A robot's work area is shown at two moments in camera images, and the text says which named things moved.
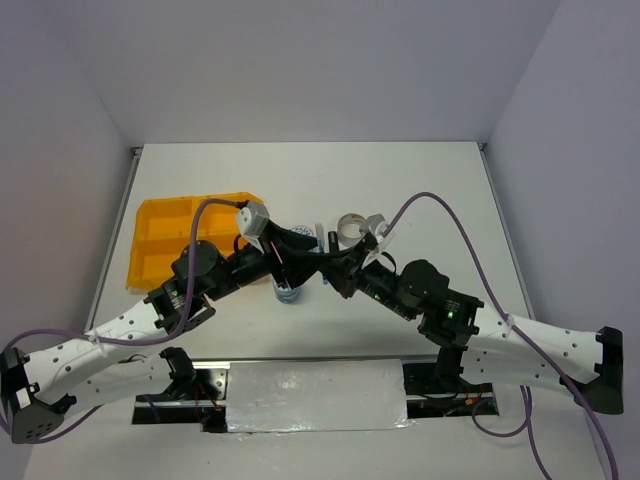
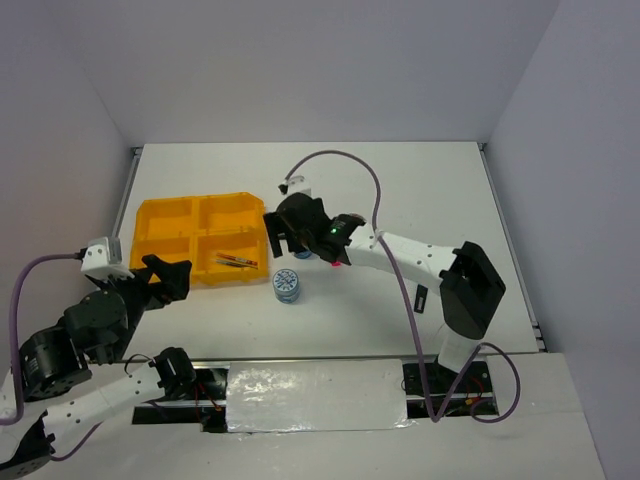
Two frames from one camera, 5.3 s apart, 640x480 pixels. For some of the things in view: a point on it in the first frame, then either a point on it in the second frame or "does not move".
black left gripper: [297, 266] to [175, 284]
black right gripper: [343, 273] to [272, 222]
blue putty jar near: [286, 295] does not move
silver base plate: [312, 395] does not move
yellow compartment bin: [163, 228] does not move
